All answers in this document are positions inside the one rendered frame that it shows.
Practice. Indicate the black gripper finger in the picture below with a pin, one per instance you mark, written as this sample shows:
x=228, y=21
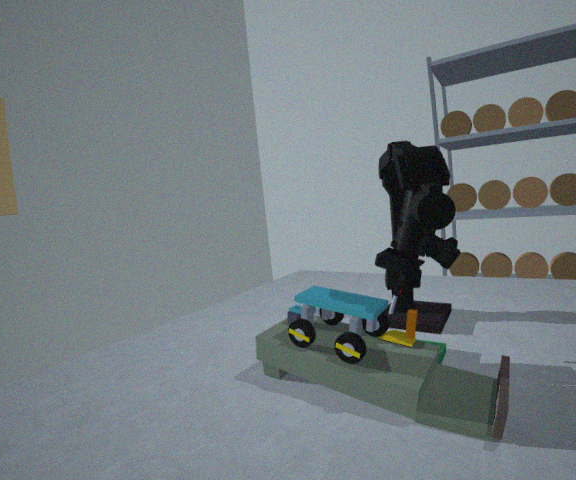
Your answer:
x=419, y=262
x=397, y=280

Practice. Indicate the green tray rim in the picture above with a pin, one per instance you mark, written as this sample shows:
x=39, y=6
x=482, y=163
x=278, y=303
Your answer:
x=442, y=348

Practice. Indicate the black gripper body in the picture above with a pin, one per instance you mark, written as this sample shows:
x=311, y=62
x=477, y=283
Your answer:
x=409, y=236

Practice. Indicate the blue wheeled trolley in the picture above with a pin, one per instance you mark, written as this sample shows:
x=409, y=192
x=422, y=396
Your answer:
x=366, y=311

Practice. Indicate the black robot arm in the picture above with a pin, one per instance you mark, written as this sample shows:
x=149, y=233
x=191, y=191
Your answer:
x=414, y=179

